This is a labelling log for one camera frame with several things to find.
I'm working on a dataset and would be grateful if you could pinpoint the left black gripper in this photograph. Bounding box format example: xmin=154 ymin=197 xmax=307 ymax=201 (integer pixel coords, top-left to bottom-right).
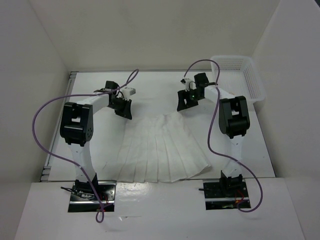
xmin=108 ymin=96 xmax=133 ymax=120

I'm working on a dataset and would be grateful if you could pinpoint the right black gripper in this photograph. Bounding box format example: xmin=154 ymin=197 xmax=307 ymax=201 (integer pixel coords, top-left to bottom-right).
xmin=176 ymin=88 xmax=203 ymax=112

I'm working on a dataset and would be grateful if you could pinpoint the white pleated skirt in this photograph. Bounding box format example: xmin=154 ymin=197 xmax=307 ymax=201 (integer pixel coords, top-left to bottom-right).
xmin=108 ymin=112 xmax=211 ymax=183

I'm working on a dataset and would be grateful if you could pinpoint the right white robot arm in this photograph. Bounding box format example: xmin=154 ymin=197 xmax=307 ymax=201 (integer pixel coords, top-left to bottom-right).
xmin=177 ymin=73 xmax=250 ymax=197

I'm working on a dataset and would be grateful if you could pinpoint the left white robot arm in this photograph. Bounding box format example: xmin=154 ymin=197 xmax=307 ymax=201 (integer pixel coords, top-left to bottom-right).
xmin=59 ymin=81 xmax=136 ymax=200

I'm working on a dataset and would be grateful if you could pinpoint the white plastic mesh basket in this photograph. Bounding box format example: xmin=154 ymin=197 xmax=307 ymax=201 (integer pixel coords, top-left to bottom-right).
xmin=211 ymin=55 xmax=266 ymax=103

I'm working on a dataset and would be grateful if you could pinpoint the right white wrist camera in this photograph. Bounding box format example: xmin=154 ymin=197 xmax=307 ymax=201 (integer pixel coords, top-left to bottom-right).
xmin=180 ymin=78 xmax=197 ymax=92

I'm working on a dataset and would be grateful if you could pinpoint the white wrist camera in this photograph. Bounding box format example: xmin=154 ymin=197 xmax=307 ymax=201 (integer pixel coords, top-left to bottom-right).
xmin=121 ymin=87 xmax=136 ymax=99
xmin=180 ymin=78 xmax=197 ymax=92

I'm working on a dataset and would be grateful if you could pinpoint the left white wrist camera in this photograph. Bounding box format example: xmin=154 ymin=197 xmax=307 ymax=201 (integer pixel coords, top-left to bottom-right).
xmin=121 ymin=87 xmax=136 ymax=99

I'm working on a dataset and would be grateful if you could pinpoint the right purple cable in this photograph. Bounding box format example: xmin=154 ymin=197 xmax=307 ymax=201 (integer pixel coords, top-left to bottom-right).
xmin=183 ymin=58 xmax=263 ymax=213

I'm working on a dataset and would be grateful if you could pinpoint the purple cable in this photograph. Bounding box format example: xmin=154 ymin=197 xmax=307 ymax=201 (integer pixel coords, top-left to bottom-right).
xmin=183 ymin=58 xmax=263 ymax=213
xmin=31 ymin=68 xmax=140 ymax=223

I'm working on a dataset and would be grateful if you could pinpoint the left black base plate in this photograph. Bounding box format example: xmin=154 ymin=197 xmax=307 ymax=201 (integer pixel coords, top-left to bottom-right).
xmin=60 ymin=181 xmax=117 ymax=213

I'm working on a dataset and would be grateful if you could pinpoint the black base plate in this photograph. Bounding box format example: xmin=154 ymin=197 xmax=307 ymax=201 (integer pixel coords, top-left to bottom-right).
xmin=60 ymin=181 xmax=117 ymax=213
xmin=198 ymin=179 xmax=251 ymax=211

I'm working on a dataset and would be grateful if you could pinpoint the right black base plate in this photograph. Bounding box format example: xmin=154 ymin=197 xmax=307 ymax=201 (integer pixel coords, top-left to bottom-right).
xmin=198 ymin=179 xmax=251 ymax=211

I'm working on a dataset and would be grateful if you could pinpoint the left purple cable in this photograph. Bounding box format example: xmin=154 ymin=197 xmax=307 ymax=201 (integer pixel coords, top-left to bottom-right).
xmin=31 ymin=68 xmax=140 ymax=223

